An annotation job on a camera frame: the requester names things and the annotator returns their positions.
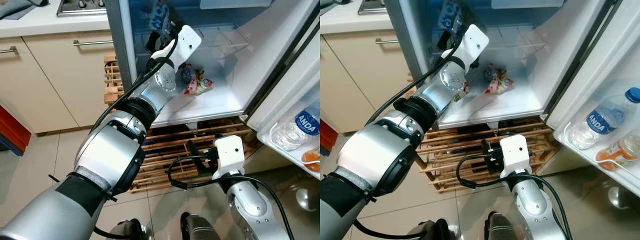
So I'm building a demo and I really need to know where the small grey fridge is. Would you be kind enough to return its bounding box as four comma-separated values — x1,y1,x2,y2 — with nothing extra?
105,0,321,128
384,0,618,130

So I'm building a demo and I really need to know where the grey fridge door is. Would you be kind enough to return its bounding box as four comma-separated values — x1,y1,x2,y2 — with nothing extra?
247,30,321,181
545,0,640,198

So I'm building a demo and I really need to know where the wooden wine rack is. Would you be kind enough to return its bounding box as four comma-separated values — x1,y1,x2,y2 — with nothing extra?
407,75,563,193
103,56,261,193

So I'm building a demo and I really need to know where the yellow snack packet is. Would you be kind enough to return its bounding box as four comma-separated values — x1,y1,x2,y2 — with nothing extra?
484,70,515,96
185,70,215,96

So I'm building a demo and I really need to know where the robot right leg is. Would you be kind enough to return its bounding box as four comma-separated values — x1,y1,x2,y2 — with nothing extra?
484,212,518,240
180,212,221,240

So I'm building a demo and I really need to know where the robot leg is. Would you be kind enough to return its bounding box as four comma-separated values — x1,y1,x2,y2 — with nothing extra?
180,212,221,240
407,218,451,240
105,218,148,240
484,212,518,240

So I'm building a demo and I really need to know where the robot left leg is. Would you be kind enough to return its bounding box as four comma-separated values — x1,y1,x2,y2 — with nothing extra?
105,218,148,240
407,218,451,240

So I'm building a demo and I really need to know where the blue label water bottle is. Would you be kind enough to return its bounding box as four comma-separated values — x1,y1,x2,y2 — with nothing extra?
567,87,640,151
270,105,321,152

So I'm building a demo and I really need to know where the orange label drink bottle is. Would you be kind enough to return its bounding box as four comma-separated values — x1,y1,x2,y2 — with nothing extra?
301,146,321,173
595,130,640,172

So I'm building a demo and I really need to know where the red orange storage box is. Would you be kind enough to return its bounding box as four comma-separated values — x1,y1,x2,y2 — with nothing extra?
0,102,32,157
320,119,338,153

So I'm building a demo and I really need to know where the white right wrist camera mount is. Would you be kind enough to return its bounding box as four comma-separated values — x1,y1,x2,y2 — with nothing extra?
500,134,531,178
212,135,246,180

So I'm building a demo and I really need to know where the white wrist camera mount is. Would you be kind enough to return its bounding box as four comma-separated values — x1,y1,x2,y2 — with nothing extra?
212,135,246,180
500,134,531,178
447,24,490,68
150,25,203,71

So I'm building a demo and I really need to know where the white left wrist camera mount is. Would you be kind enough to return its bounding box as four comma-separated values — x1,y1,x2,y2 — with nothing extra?
150,25,203,71
447,24,490,68

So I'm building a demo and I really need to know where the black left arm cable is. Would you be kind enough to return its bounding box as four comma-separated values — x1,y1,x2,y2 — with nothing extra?
362,35,463,126
90,35,181,133

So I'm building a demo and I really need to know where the white wire fridge shelf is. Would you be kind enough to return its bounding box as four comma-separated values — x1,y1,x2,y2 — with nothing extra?
487,25,548,51
192,25,251,51

